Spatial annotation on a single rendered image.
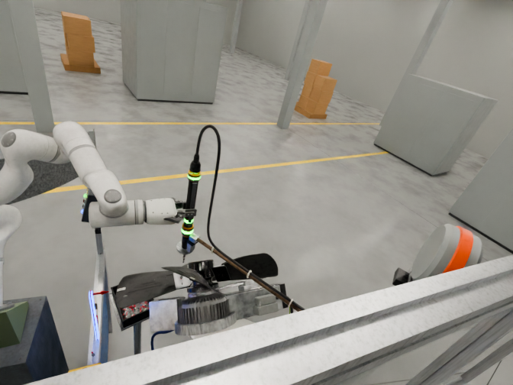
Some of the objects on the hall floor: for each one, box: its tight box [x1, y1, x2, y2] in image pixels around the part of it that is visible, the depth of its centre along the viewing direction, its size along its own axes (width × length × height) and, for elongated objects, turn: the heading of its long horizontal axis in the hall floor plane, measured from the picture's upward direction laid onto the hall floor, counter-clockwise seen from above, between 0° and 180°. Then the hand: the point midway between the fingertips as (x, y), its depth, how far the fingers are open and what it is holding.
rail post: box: [105, 260, 112, 333], centre depth 186 cm, size 4×4×78 cm
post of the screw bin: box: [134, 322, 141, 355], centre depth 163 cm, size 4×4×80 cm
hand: (189, 208), depth 99 cm, fingers closed on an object, 4 cm apart
